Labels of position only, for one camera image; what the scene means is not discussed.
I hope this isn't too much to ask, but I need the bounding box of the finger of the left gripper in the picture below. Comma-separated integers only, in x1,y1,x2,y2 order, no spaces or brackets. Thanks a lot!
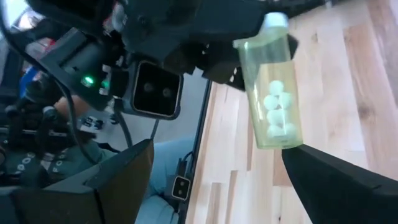
201,41,247,91
287,33,299,62

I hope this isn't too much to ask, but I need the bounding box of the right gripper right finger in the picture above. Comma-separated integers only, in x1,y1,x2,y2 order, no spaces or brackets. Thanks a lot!
281,144,398,224

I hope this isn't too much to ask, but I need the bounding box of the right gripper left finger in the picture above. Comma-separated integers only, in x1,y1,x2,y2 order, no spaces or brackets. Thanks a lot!
14,138,155,224

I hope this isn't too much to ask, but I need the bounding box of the small yellow medicine bottle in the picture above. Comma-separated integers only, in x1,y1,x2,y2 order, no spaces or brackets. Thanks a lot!
232,11,305,151

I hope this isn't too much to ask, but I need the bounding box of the person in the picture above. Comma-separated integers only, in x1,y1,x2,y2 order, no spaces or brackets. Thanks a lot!
0,93,195,224

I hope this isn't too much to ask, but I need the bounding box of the white printed paper sheet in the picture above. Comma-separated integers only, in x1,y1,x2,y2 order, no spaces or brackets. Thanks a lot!
76,107,116,134

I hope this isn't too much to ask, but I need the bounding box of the small black camera box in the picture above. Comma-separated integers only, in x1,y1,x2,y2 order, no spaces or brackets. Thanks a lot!
170,175,192,202

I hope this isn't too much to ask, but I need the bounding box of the black metal table frame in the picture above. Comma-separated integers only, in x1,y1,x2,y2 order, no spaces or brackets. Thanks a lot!
178,80,214,224

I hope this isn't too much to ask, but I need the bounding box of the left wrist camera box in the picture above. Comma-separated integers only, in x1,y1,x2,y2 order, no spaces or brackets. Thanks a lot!
119,60,185,121

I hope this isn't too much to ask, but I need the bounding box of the black teleoperation handle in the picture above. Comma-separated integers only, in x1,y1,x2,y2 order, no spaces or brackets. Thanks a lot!
4,104,74,156

